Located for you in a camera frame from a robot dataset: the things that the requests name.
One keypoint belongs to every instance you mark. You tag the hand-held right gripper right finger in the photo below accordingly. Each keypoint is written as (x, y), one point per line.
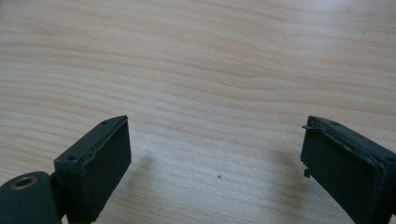
(348, 174)

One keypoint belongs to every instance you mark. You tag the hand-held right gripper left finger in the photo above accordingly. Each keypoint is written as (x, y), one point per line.
(93, 168)

